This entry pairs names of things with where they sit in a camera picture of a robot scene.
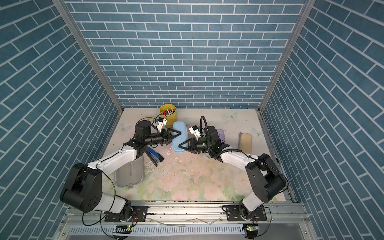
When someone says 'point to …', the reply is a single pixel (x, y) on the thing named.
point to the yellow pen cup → (170, 111)
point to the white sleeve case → (245, 143)
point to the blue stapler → (154, 156)
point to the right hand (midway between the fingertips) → (182, 148)
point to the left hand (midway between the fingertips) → (182, 137)
